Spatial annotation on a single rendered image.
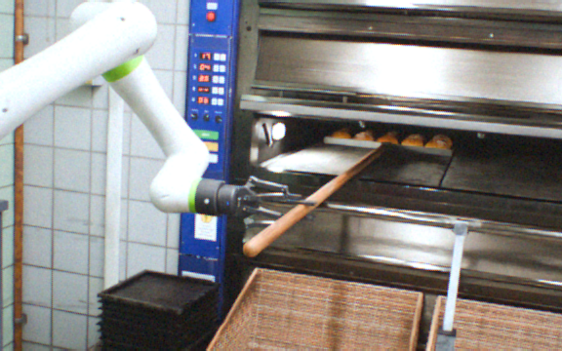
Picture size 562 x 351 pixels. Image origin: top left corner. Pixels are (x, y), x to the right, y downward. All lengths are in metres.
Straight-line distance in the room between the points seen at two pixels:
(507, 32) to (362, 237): 0.76
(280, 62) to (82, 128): 0.76
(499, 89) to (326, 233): 0.70
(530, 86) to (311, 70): 0.66
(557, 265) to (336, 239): 0.67
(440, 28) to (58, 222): 1.50
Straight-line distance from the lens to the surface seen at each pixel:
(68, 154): 2.66
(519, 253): 2.29
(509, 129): 2.07
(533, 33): 2.22
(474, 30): 2.22
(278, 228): 1.51
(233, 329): 2.24
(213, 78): 2.35
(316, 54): 2.29
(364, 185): 2.28
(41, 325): 2.90
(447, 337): 1.73
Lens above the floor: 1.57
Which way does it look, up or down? 10 degrees down
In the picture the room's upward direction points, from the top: 4 degrees clockwise
